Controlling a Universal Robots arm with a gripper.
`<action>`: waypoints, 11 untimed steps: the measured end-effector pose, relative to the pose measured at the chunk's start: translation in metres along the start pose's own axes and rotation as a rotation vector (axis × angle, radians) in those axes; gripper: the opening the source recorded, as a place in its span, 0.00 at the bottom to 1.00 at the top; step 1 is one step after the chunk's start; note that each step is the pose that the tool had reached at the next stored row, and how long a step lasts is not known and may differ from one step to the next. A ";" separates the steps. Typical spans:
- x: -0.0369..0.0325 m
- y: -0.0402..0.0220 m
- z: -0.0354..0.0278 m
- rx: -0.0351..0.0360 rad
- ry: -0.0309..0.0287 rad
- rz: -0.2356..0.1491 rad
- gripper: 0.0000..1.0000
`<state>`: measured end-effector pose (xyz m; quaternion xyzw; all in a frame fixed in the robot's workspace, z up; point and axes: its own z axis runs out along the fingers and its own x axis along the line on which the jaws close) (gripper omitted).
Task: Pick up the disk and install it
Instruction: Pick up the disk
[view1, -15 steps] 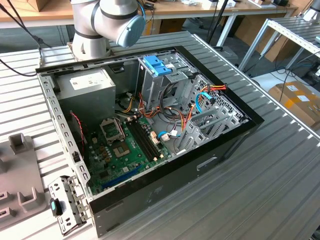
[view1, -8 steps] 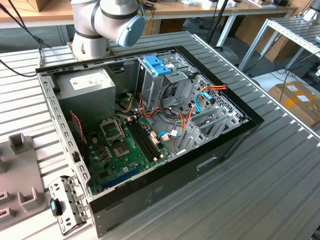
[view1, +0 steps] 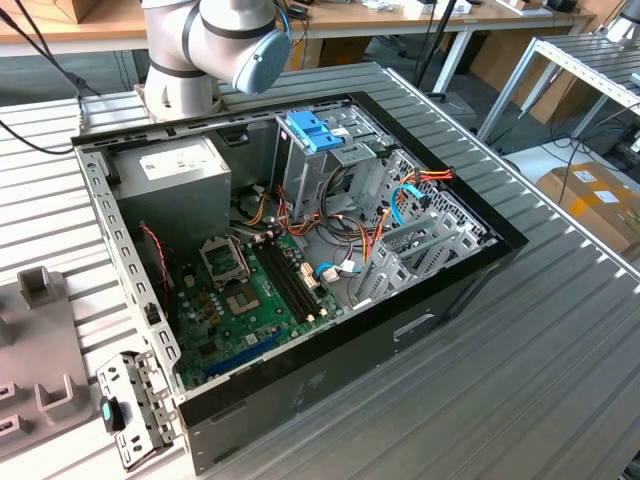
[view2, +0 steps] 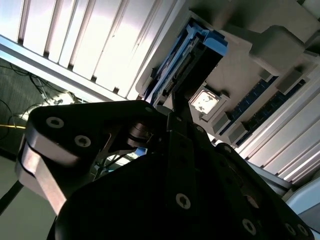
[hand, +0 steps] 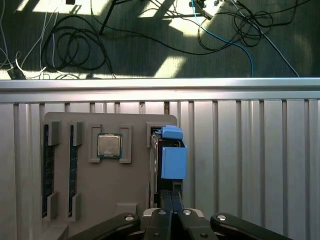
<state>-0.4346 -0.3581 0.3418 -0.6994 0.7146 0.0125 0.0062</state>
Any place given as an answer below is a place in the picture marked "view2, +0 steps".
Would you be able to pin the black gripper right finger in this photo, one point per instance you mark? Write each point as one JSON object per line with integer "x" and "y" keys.
{"x": 225, "y": 160}

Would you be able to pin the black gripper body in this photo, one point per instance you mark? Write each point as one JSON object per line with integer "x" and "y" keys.
{"x": 120, "y": 205}

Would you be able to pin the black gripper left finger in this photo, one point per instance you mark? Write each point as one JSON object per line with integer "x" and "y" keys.
{"x": 67, "y": 125}

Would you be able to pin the hard disk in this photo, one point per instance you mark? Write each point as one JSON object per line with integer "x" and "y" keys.
{"x": 200, "y": 65}

